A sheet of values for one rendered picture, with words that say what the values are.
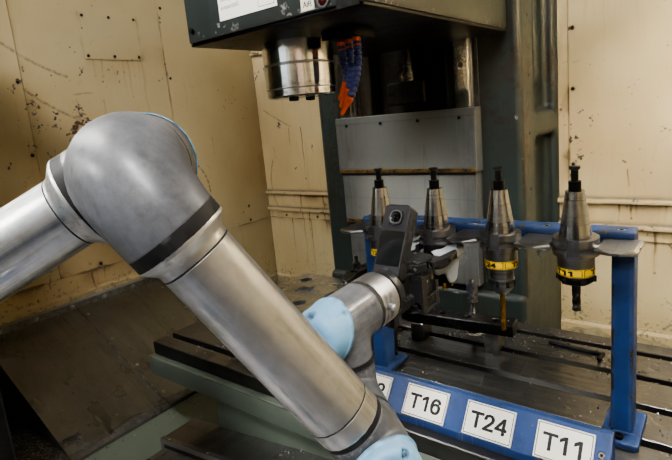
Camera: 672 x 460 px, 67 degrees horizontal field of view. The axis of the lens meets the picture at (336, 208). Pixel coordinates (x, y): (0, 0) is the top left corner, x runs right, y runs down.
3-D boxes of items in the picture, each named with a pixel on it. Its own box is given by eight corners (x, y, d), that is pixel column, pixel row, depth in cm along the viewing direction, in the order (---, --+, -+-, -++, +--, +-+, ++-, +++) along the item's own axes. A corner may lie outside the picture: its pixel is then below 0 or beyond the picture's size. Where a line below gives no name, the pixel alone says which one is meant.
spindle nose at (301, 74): (349, 92, 120) (344, 40, 117) (310, 94, 106) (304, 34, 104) (295, 99, 128) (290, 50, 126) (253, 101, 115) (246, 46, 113)
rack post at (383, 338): (384, 380, 101) (372, 236, 96) (362, 373, 105) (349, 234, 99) (408, 359, 109) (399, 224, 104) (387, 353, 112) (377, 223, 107)
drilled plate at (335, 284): (338, 340, 112) (336, 319, 111) (248, 318, 130) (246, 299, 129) (392, 304, 130) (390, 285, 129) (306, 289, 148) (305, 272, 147)
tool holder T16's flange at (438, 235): (462, 238, 88) (461, 224, 87) (445, 247, 83) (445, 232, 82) (429, 235, 91) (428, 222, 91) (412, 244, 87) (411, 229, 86)
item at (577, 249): (602, 247, 75) (602, 231, 74) (597, 261, 70) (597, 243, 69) (556, 245, 78) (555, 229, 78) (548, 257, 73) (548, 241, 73)
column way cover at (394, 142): (481, 289, 145) (473, 106, 136) (348, 270, 175) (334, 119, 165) (488, 283, 149) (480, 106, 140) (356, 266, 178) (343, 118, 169)
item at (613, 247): (636, 260, 66) (636, 254, 66) (591, 256, 69) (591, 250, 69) (644, 246, 71) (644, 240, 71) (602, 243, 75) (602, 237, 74)
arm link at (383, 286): (338, 277, 72) (387, 285, 67) (356, 267, 75) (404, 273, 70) (344, 327, 73) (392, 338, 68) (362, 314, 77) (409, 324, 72)
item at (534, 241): (548, 252, 73) (547, 247, 72) (511, 249, 76) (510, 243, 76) (561, 240, 78) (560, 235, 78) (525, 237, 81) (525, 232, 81)
